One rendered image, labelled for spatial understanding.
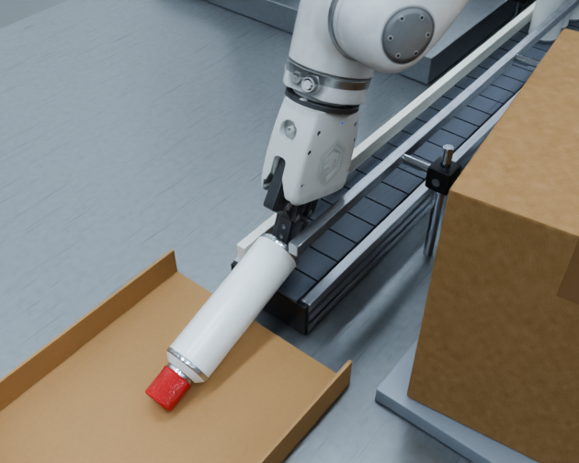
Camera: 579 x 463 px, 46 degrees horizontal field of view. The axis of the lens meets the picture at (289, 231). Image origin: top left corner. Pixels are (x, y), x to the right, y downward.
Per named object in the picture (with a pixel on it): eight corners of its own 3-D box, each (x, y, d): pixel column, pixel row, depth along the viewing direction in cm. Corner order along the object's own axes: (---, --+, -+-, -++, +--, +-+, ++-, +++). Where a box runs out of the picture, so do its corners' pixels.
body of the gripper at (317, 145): (327, 106, 61) (300, 215, 66) (382, 95, 69) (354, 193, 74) (264, 78, 65) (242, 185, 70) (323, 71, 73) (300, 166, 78)
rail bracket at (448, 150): (394, 227, 89) (410, 121, 78) (444, 252, 86) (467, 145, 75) (380, 241, 88) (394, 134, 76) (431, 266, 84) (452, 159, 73)
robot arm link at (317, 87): (340, 84, 61) (332, 116, 62) (387, 76, 67) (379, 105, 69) (267, 55, 64) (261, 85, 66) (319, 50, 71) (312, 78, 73)
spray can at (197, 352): (256, 225, 73) (129, 379, 67) (294, 247, 71) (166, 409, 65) (266, 249, 78) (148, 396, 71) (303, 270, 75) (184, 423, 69)
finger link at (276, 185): (262, 197, 66) (280, 220, 70) (306, 133, 67) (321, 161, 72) (253, 193, 66) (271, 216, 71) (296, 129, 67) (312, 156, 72)
